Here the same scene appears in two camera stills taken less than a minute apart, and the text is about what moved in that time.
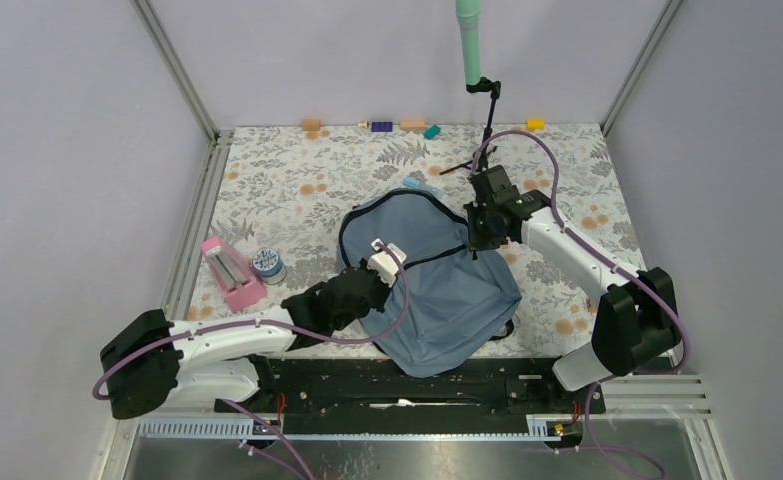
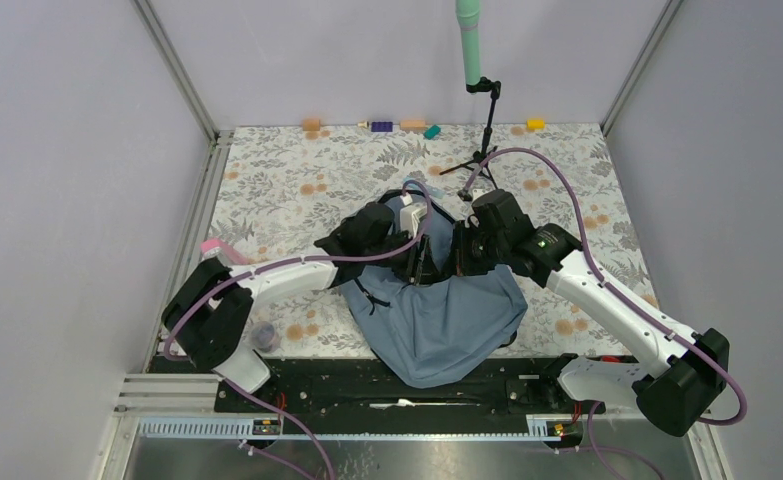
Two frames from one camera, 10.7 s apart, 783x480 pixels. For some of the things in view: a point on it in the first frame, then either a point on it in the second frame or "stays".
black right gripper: (477, 240) to (464, 265)
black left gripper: (384, 288) to (427, 272)
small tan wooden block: (312, 125) stays
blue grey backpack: (456, 295) stays
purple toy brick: (382, 126) stays
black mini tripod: (493, 87) stays
